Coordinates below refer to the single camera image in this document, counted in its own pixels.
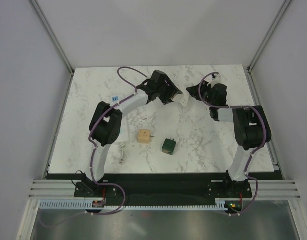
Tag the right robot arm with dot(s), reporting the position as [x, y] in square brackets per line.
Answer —
[251, 132]

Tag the dark green cube plug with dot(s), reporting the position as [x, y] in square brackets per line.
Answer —
[169, 146]

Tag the right aluminium corner post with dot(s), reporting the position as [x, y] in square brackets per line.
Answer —
[269, 34]

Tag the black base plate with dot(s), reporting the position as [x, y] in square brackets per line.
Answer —
[171, 189]

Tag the white cube plug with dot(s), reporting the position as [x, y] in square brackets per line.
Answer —
[184, 101]

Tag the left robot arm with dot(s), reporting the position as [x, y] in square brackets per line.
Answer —
[105, 126]

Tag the white cable duct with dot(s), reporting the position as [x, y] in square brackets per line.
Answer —
[94, 205]

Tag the left aluminium corner post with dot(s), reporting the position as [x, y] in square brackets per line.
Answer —
[51, 34]

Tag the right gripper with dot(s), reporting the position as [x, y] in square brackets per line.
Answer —
[194, 92]

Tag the aluminium corner post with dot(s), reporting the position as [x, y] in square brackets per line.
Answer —
[51, 34]
[269, 34]

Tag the aluminium rail frame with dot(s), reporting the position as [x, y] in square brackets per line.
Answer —
[52, 189]

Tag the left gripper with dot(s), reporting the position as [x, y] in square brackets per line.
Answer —
[171, 91]

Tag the beige cube plug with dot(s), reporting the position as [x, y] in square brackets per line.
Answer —
[144, 136]

